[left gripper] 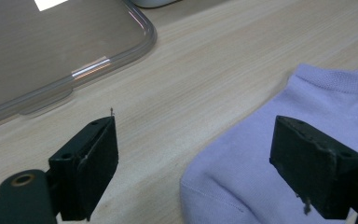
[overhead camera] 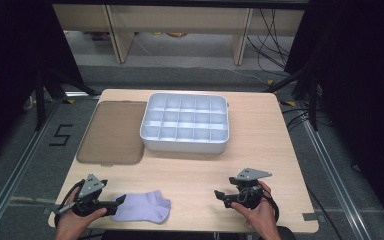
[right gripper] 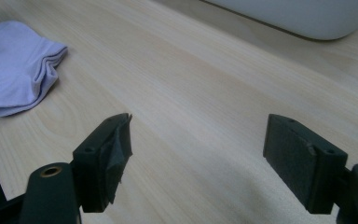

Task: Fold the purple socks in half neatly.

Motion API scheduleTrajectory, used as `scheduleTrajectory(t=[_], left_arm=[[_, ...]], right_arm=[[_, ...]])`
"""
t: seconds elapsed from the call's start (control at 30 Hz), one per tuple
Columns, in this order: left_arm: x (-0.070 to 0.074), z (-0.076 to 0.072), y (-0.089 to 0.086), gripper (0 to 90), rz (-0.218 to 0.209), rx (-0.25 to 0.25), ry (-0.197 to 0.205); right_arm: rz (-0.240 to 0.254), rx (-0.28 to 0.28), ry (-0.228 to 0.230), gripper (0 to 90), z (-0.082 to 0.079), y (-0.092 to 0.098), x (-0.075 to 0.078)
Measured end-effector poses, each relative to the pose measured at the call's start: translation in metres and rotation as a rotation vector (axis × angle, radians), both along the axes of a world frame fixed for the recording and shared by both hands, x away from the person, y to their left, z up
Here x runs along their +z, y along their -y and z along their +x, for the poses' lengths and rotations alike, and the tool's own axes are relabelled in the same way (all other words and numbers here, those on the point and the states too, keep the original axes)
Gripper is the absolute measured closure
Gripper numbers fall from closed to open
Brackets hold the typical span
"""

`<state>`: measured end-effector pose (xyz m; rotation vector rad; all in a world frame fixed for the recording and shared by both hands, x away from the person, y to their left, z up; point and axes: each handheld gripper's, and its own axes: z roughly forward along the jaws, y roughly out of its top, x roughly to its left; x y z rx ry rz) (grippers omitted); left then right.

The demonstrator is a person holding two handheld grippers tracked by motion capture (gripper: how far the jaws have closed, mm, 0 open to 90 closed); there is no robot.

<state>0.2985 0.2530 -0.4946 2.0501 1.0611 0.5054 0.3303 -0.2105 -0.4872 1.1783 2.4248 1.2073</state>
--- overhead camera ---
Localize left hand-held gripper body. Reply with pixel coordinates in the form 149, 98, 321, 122
71, 173, 113, 217

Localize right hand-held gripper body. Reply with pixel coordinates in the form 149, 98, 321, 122
228, 167, 273, 210

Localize lilac sock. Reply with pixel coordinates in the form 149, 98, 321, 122
109, 189, 172, 224

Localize white compartment storage box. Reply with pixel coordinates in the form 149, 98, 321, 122
139, 92, 230, 155

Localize person's right hand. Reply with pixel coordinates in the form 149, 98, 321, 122
230, 181, 279, 236

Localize person's left hand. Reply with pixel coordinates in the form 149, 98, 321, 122
55, 187, 108, 234

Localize grey tape strip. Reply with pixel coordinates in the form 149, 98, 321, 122
43, 203, 68, 215
302, 212, 325, 222

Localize brown translucent box lid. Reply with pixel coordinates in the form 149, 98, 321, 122
76, 100, 148, 167

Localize black metal stand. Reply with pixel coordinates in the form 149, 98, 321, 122
34, 65, 100, 132
263, 64, 322, 132

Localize black curtain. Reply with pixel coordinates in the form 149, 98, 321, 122
283, 0, 384, 231
0, 0, 85, 168

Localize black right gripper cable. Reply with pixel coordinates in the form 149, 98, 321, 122
263, 191, 280, 223

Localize aluminium floor rail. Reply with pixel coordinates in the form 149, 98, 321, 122
301, 118, 375, 240
0, 98, 65, 240

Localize black floor cables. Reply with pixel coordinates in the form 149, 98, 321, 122
280, 105, 315, 130

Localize bundle of black cables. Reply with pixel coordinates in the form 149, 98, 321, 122
246, 8, 294, 73

